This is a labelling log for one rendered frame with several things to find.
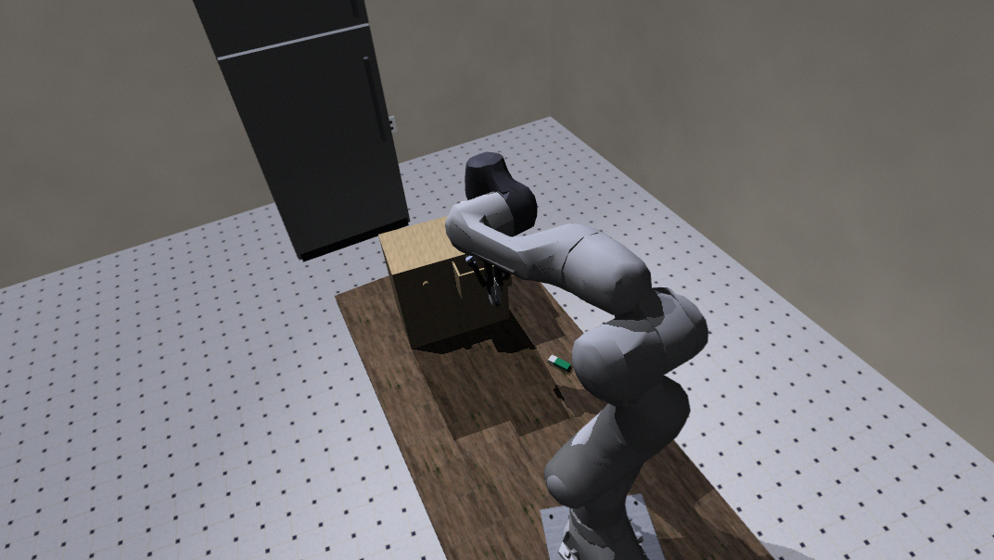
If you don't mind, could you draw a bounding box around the brown wooden drawer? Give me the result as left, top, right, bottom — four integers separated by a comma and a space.
408, 312, 460, 347
459, 297, 507, 332
395, 261, 452, 300
401, 287, 456, 325
452, 256, 512, 300
455, 287, 506, 310

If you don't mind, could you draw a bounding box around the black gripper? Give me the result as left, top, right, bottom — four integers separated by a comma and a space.
465, 255, 510, 306

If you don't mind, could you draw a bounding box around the green and white eraser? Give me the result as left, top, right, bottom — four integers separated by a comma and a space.
548, 355, 571, 372

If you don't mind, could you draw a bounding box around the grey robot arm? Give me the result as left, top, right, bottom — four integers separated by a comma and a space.
445, 152, 708, 560

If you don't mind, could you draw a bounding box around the small dark brown chest of drawers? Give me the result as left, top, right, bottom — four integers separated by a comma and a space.
378, 216, 485, 349

